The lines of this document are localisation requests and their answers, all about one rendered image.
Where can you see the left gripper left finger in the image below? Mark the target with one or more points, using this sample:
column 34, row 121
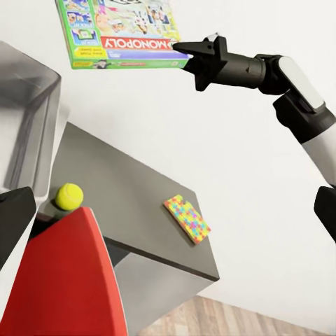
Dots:
column 17, row 208

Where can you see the desk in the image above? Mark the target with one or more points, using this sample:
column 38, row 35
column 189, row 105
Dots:
column 157, row 265

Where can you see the toy box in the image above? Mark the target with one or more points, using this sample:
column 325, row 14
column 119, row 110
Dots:
column 29, row 107

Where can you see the swivel chair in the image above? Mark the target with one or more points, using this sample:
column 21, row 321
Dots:
column 65, row 284

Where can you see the board game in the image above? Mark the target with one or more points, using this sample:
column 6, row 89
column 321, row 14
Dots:
column 120, row 34

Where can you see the tennis ball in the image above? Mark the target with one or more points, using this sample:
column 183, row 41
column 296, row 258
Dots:
column 69, row 197

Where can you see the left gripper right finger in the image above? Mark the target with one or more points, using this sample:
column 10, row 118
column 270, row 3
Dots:
column 325, row 208

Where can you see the jigsaw puzzle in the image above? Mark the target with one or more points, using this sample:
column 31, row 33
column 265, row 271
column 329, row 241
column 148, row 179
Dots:
column 188, row 218

